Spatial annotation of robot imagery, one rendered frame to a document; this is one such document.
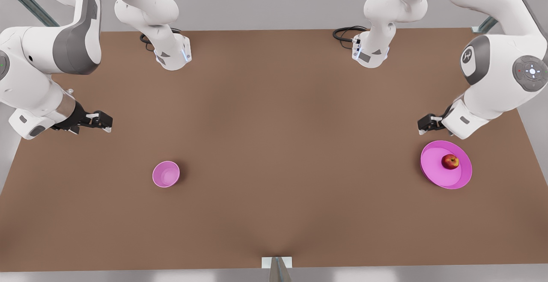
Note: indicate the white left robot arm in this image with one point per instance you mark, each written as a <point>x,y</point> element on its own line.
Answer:
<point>492,72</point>

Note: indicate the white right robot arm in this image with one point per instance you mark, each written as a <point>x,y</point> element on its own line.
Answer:
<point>72,42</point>

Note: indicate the red apple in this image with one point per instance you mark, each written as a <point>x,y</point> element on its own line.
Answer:
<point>450,161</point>

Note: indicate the pink plate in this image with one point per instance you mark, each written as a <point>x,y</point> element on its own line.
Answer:
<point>436,175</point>

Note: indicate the pink bowl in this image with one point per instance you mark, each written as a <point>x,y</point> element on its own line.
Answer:
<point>166,174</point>

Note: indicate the silver frame post with foot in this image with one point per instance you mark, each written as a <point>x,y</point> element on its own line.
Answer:
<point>278,269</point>

